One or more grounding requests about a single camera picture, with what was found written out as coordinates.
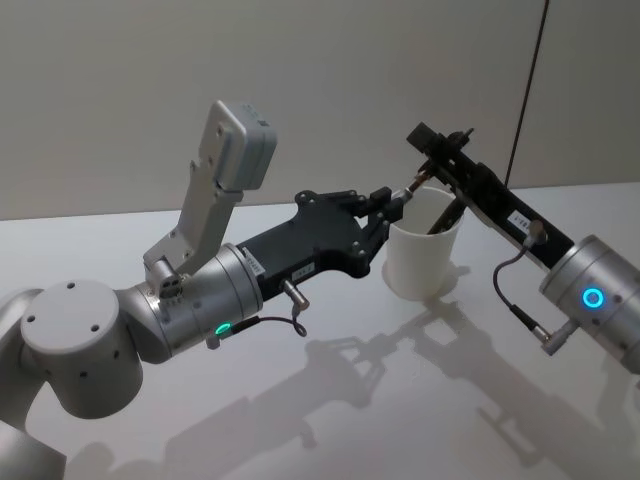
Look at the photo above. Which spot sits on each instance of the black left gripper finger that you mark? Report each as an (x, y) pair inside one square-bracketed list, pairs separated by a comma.
[(377, 230), (360, 204)]

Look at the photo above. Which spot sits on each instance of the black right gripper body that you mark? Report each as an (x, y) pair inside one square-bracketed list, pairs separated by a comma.
[(505, 212)]

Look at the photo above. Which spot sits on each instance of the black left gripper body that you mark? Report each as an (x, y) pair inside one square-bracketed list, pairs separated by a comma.
[(320, 240)]

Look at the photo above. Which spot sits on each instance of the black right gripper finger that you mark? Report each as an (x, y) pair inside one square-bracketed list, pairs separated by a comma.
[(427, 140), (456, 142)]

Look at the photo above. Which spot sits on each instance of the brown pen with silver ferrule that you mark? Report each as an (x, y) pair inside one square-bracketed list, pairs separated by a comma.
[(417, 182)]

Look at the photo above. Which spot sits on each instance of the white plastic cup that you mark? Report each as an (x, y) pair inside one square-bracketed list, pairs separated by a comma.
[(420, 265)]

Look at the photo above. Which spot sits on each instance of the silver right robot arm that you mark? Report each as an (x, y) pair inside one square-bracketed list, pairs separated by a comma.
[(610, 310)]

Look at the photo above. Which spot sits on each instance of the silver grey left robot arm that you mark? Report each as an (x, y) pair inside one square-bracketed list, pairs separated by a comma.
[(75, 330)]

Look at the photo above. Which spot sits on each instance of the dark slim pen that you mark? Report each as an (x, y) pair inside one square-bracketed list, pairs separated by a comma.
[(442, 218)]

